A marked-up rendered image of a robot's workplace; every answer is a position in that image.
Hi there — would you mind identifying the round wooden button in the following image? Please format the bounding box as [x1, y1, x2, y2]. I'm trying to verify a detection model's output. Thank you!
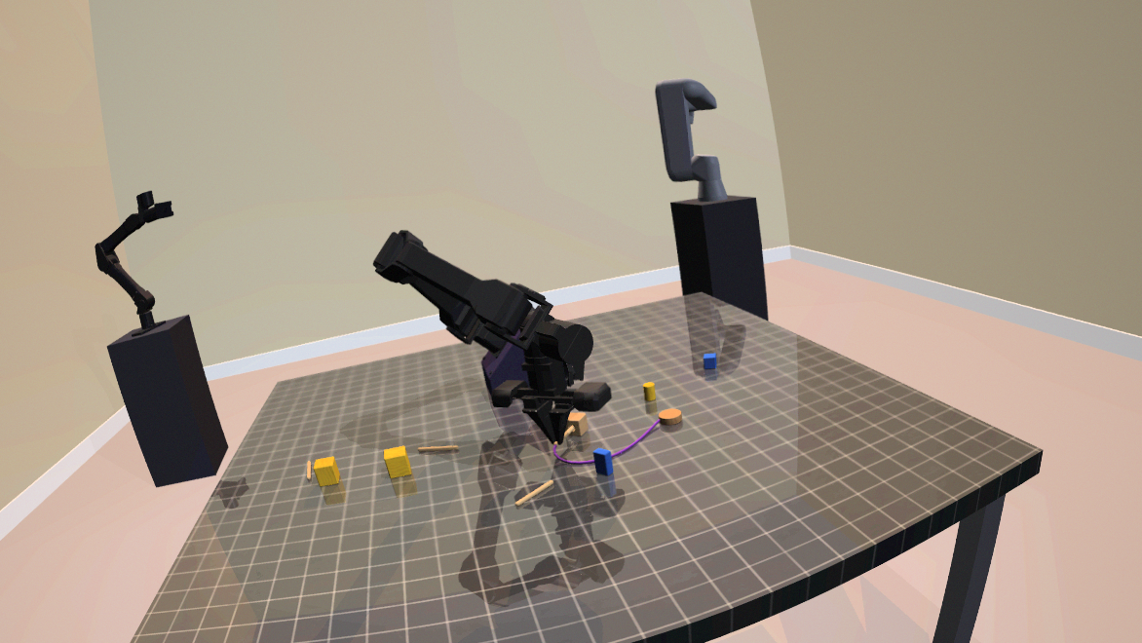
[658, 409, 682, 425]

